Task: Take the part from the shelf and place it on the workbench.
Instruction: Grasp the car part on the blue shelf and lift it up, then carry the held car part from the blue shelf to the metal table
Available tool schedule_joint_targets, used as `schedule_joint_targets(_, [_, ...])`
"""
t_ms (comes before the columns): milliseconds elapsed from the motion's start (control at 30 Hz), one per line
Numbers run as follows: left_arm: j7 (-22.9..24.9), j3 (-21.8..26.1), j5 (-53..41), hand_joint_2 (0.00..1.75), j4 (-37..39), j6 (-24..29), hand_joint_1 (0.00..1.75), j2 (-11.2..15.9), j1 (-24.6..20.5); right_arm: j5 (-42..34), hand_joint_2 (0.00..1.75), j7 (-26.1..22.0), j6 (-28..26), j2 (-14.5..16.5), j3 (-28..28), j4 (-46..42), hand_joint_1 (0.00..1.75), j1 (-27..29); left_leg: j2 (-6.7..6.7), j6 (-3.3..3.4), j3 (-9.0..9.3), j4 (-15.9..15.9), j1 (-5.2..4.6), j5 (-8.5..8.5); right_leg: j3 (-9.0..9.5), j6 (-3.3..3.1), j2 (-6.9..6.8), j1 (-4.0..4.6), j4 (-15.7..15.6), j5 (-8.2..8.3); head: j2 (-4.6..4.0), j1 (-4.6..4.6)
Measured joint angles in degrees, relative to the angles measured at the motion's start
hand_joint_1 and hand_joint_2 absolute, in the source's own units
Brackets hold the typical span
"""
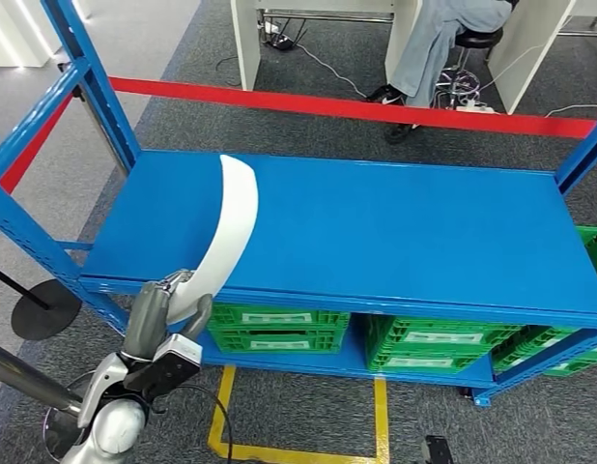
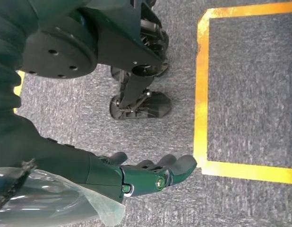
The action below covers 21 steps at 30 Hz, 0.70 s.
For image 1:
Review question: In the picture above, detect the black round stool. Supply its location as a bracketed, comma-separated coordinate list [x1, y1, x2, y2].
[433, 25, 505, 110]

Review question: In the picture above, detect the white cable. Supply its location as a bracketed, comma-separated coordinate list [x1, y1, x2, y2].
[298, 43, 369, 101]
[544, 103, 597, 119]

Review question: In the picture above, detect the person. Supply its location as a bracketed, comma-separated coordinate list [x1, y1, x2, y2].
[366, 0, 514, 145]

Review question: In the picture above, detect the white curved plastic part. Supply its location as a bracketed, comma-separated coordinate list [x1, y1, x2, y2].
[166, 153, 259, 325]

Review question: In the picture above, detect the black cable bundle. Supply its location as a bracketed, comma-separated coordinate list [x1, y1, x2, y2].
[259, 18, 309, 52]

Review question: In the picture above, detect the blue metal shelf rack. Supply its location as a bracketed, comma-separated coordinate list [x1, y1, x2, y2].
[0, 0, 597, 408]

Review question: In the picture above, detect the white desk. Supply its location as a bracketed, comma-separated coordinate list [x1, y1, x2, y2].
[231, 0, 423, 91]
[487, 0, 577, 115]

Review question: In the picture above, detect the green plastic crate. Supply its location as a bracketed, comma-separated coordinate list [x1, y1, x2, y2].
[207, 304, 350, 331]
[213, 328, 345, 355]
[491, 225, 597, 373]
[367, 348, 483, 376]
[365, 314, 521, 354]
[544, 342, 597, 378]

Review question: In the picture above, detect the white power strip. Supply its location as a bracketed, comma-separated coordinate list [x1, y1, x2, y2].
[455, 101, 498, 115]

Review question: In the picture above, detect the red barrier belt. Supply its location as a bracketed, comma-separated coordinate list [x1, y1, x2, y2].
[0, 92, 75, 195]
[109, 76, 597, 140]

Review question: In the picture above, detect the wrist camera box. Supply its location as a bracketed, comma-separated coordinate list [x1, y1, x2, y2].
[124, 333, 204, 405]
[421, 435, 455, 464]

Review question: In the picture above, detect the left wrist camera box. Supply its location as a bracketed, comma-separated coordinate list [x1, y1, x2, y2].
[124, 333, 204, 405]

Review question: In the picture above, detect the chrome stanchion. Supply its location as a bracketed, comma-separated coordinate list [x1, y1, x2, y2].
[0, 339, 150, 464]
[56, 60, 130, 177]

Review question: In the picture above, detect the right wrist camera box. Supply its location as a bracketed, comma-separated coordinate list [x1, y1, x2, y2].
[421, 435, 455, 464]

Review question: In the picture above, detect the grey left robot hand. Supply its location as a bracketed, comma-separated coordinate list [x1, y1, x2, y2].
[122, 269, 214, 363]

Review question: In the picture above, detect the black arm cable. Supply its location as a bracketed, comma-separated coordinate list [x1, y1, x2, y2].
[153, 384, 234, 464]

